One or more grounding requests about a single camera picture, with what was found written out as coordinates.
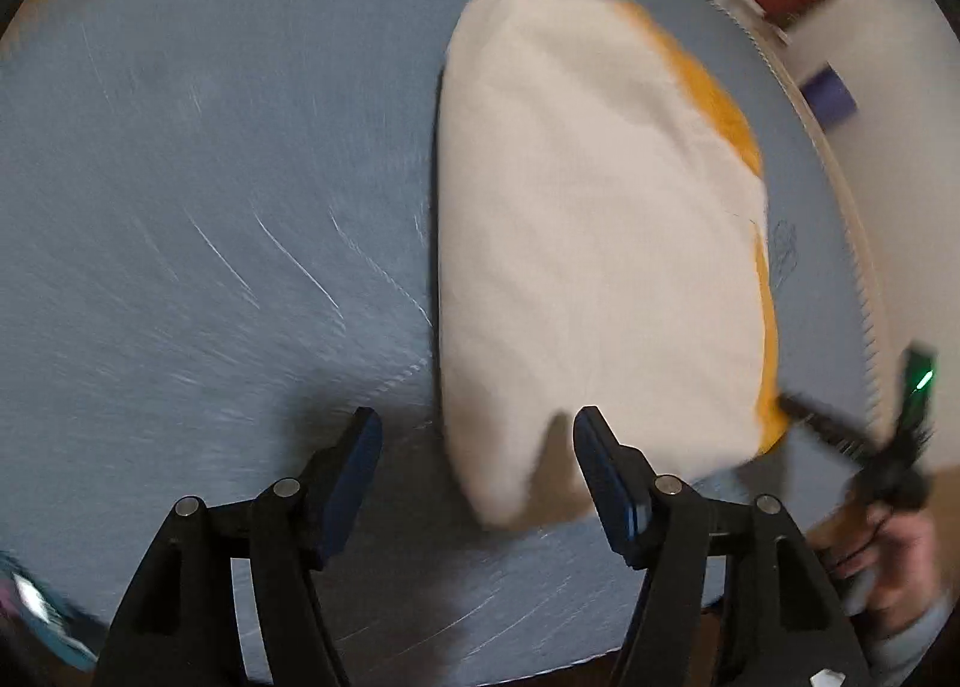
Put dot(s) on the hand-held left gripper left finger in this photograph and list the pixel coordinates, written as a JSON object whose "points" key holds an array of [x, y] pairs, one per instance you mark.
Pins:
{"points": [[352, 477]]}

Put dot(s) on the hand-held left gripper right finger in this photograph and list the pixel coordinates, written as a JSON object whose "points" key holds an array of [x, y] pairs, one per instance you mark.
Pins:
{"points": [[607, 484]]}

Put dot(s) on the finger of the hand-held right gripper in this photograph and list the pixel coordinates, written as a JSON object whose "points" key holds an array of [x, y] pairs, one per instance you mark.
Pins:
{"points": [[825, 424]]}

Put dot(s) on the beige and yellow hooded jacket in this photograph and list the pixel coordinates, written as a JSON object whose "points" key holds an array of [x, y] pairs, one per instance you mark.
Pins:
{"points": [[600, 222]]}

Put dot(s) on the person's right hand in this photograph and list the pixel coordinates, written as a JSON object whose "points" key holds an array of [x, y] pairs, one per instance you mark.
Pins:
{"points": [[907, 559]]}

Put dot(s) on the grey-blue bed mattress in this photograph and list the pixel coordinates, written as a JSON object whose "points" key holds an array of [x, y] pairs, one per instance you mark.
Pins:
{"points": [[187, 207]]}

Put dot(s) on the teal and pink blurred object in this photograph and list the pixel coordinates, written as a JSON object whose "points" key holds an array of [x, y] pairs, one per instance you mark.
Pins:
{"points": [[37, 604]]}

